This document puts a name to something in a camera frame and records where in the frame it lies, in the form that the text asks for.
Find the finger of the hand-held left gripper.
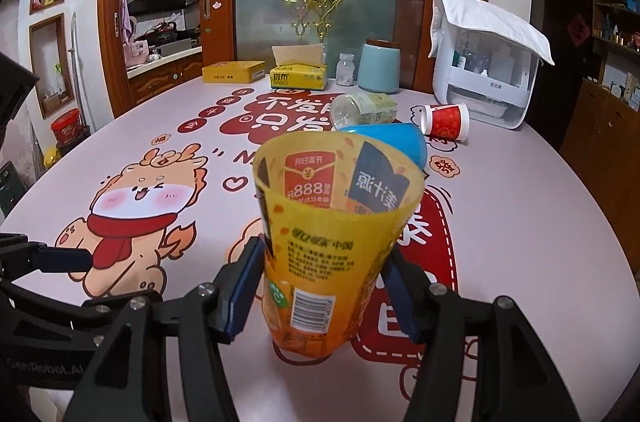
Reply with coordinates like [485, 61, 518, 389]
[0, 279, 163, 343]
[0, 229, 95, 275]

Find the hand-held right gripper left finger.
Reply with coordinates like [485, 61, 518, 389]
[65, 235, 268, 422]

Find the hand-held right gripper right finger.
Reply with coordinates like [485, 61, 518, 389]
[382, 247, 583, 422]

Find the yellow printed plastic cup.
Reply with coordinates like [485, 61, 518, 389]
[251, 131, 426, 358]

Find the blue plastic cup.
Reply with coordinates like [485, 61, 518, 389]
[337, 122, 429, 168]

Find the red paper cup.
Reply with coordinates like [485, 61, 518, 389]
[411, 103, 471, 141]

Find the red bucket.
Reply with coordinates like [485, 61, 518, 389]
[50, 108, 84, 146]

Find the clear plastic bottle lying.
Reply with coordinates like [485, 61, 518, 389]
[330, 92, 399, 131]

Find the kitchen counter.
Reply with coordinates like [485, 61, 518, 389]
[125, 45, 204, 107]

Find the flat yellow box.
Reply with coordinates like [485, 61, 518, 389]
[202, 60, 266, 84]

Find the yellow tissue box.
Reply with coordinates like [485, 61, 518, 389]
[270, 44, 329, 92]

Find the white storage box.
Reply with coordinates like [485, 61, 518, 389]
[432, 0, 543, 129]

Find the light blue canister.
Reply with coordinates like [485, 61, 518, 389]
[359, 38, 401, 94]

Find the small clear pill bottle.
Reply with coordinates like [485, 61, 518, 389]
[336, 53, 357, 90]

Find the pink hanging cloth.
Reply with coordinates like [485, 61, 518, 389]
[119, 0, 135, 42]

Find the wooden shelf cabinet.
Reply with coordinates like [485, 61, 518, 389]
[559, 0, 640, 203]

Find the white cloth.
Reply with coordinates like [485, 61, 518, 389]
[427, 0, 556, 66]

